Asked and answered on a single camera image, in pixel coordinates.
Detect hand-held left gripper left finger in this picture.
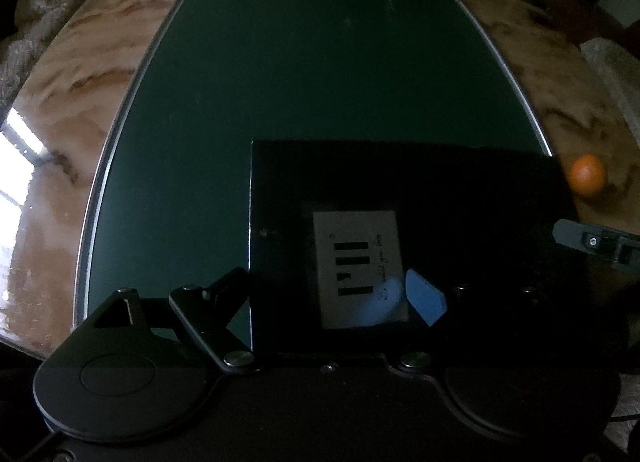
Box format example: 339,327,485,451
92,266,262,376

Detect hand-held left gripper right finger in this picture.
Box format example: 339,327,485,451
397,268,566,374

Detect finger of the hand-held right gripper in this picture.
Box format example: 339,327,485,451
552,218,640,269

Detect black box with white label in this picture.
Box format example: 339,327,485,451
248,139,593,359

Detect orange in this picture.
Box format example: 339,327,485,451
570,154,607,194

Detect dark green desk mat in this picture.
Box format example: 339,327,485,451
73,0,557,345

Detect fuzzy beige blanket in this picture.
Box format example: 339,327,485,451
0,34,46,108

